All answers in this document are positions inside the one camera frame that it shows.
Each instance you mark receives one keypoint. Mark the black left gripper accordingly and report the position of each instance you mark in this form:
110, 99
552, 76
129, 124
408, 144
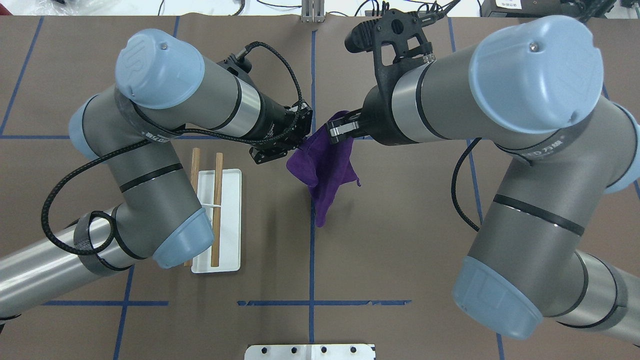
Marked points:
273, 120

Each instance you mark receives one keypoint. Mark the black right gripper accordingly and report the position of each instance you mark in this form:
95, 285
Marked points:
378, 120

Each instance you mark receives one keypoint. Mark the purple towel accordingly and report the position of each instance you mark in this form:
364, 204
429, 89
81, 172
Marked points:
323, 168

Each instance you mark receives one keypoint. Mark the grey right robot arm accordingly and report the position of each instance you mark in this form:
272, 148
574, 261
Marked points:
535, 91

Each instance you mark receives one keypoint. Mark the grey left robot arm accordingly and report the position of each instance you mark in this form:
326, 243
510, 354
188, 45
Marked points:
164, 88

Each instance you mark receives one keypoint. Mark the left wooden rack rod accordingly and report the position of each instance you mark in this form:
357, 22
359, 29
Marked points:
216, 211

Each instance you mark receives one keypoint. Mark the wooden rack rod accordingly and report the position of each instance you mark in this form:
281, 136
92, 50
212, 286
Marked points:
216, 211
195, 165

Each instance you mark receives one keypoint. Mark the right wooden rack rod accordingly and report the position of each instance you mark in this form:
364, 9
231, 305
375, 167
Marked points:
195, 165

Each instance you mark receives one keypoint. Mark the white towel rack base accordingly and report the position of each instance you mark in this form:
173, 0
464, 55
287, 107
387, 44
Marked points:
230, 246

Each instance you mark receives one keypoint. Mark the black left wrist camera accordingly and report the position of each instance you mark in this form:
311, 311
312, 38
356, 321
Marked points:
238, 65

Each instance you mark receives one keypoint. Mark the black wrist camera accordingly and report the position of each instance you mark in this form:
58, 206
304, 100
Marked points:
238, 65
397, 42

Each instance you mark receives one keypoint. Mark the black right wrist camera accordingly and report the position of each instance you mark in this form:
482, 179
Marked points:
397, 42

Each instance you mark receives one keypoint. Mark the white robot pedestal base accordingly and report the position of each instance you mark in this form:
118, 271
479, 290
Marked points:
336, 351

